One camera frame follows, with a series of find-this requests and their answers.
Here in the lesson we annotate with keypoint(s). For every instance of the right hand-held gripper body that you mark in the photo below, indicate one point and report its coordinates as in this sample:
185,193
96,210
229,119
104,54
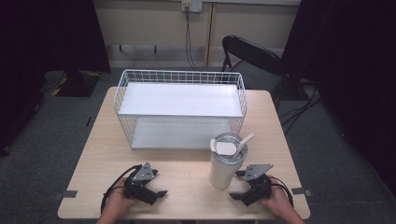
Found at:
257,188

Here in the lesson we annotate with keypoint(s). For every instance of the person's right hand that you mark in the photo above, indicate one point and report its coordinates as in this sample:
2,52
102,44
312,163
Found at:
278,200

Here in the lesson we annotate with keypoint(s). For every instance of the person's left hand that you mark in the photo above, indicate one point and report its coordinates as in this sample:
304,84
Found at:
116,202

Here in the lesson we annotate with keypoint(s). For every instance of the white wall outlet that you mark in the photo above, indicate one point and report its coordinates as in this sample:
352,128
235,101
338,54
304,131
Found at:
191,5

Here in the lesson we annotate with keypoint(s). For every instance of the white tumbler with straw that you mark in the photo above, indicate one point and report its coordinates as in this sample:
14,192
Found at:
224,171

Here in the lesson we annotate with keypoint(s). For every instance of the black curtain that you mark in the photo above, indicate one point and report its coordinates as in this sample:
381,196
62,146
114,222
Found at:
351,62

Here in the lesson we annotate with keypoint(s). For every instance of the black folding chair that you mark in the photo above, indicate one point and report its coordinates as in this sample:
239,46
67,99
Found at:
252,51

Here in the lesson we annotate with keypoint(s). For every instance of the grey tape strip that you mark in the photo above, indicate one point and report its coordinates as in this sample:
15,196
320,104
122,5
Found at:
301,191
66,194

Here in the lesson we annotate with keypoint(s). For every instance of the black stand base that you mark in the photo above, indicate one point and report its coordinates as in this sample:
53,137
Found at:
77,83

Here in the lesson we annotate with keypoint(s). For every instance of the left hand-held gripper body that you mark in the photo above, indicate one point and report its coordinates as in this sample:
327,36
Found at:
140,189

